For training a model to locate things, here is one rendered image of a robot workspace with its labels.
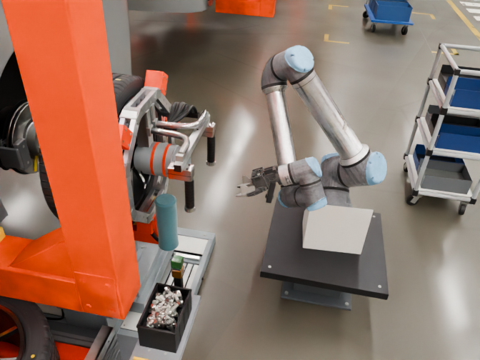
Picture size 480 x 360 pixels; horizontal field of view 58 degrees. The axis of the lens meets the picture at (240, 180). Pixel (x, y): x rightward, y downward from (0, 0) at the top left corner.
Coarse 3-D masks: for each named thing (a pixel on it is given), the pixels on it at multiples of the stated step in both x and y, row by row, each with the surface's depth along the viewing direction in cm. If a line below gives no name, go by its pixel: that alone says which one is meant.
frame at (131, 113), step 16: (144, 96) 172; (160, 96) 176; (128, 112) 156; (144, 112) 163; (160, 112) 194; (160, 128) 199; (128, 160) 154; (128, 176) 155; (160, 176) 206; (128, 192) 158; (160, 192) 199; (144, 208) 190
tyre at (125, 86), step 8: (120, 80) 163; (128, 80) 165; (136, 80) 172; (144, 80) 180; (120, 88) 159; (128, 88) 165; (136, 88) 173; (120, 96) 159; (128, 96) 166; (120, 104) 160; (40, 152) 152; (40, 160) 152; (40, 168) 153; (40, 176) 154; (152, 176) 207; (48, 184) 155; (152, 184) 209; (48, 192) 157; (48, 200) 160; (136, 208) 193; (56, 216) 168
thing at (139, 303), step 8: (160, 256) 230; (168, 256) 232; (160, 264) 226; (152, 272) 221; (160, 272) 222; (152, 280) 217; (160, 280) 224; (144, 288) 213; (152, 288) 212; (144, 296) 208; (136, 304) 204; (144, 304) 203; (136, 312) 207
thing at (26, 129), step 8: (24, 104) 181; (16, 112) 177; (24, 112) 179; (16, 120) 175; (24, 120) 180; (32, 120) 185; (8, 128) 174; (16, 128) 176; (24, 128) 181; (32, 128) 183; (8, 136) 174; (16, 136) 176; (24, 136) 181; (32, 136) 182; (8, 144) 175; (32, 144) 183; (32, 152) 186; (32, 160) 189; (32, 168) 190
